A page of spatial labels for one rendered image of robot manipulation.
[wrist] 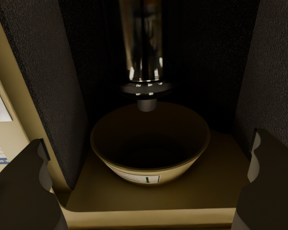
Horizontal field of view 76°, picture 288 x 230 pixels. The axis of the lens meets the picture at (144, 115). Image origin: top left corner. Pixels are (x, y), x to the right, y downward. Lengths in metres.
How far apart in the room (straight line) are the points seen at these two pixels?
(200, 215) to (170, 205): 0.04
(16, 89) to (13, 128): 0.04
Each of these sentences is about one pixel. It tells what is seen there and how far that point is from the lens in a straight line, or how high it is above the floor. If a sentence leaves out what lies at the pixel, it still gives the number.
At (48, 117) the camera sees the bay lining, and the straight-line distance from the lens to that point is 0.22.
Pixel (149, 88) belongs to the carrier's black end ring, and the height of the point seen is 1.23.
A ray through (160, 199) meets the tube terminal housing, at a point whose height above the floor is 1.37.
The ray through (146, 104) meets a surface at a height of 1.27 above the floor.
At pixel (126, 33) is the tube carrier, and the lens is 0.20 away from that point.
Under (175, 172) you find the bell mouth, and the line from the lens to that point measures 0.24.
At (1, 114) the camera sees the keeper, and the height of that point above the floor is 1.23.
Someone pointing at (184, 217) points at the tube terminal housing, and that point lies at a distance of 0.27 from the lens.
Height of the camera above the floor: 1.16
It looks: 31 degrees up
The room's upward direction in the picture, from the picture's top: 176 degrees clockwise
